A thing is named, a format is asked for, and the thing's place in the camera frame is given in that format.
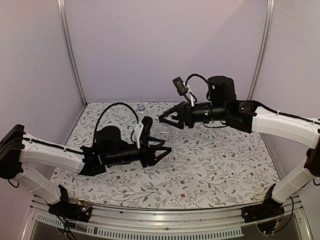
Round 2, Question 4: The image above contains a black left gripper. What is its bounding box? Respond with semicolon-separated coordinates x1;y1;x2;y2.
105;136;171;168

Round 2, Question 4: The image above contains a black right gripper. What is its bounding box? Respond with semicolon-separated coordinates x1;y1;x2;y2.
158;101;227;129

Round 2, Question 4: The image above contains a clear Pepsi plastic bottle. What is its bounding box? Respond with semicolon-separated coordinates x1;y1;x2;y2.
136;103;150;125

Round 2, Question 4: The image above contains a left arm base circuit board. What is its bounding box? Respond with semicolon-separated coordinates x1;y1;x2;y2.
48;184;93;223

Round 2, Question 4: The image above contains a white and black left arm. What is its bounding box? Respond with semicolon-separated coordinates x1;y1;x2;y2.
0;124;172;217

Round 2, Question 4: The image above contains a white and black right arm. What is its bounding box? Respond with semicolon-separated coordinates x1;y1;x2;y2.
158;76;320;218

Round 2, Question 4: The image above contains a floral patterned table mat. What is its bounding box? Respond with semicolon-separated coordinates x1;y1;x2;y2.
50;102;280;209

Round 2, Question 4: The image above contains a left wrist camera on white mount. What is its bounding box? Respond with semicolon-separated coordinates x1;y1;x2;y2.
133;116;153;149

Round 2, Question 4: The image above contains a wrist camera on white mount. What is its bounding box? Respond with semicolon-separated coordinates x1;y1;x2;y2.
172;77;198;107
133;116;153;149

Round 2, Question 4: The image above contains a right wrist camera on white mount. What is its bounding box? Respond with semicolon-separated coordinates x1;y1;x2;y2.
172;77;198;107

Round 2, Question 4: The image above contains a black braided right camera cable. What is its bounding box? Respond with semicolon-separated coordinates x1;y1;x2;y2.
184;73;209;101

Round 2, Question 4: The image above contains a black braided camera cable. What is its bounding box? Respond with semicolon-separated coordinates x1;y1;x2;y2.
184;73;209;101
93;101;140;146

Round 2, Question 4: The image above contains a black braided left camera cable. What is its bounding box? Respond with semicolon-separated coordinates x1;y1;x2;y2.
93;101;140;146

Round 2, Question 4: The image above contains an aluminium corner post right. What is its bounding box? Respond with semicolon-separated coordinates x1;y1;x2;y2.
247;0;275;100

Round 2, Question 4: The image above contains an aluminium corner post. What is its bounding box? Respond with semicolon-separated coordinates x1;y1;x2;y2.
56;0;88;107
247;0;275;100

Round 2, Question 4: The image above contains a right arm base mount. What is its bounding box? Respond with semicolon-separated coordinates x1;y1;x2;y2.
241;184;285;235

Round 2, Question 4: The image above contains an aluminium corner post left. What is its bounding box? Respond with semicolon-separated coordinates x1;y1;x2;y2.
56;0;88;107

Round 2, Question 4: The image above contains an aluminium front frame rail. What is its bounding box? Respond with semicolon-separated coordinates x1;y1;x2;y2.
21;195;315;240

